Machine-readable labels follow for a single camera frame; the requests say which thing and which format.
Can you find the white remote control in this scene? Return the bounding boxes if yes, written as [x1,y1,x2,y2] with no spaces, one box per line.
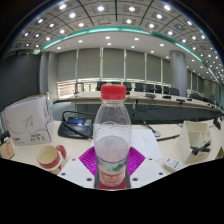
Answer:
[163,157,188,173]

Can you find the large white cardboard box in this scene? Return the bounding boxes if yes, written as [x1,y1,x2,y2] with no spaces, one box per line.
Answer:
[3,93,55,147]

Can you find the red and cream mug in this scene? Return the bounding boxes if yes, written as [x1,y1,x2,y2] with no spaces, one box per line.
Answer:
[35,144,67,175]

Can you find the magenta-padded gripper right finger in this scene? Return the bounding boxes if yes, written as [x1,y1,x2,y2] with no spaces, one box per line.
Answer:
[124,146,166,188]

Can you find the clear red-capped water bottle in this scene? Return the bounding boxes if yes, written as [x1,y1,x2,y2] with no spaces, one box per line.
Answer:
[92,84,133,188]

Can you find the round ceiling lights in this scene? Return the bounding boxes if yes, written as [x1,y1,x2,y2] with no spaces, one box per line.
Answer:
[19,0,224,74]

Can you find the row of black chairs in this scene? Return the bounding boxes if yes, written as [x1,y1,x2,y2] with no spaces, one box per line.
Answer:
[96,80,181,97]

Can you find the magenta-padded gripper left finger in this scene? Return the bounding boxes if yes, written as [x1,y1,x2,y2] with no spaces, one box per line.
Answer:
[56,146,100,189]

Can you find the black clip tool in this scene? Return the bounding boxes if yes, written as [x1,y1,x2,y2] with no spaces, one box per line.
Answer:
[190,140,212,156]

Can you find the long curved conference desk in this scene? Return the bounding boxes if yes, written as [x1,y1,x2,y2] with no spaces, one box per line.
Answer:
[53,90,224,126]

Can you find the black pen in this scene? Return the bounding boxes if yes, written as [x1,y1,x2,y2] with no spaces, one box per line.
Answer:
[156,134,181,142]

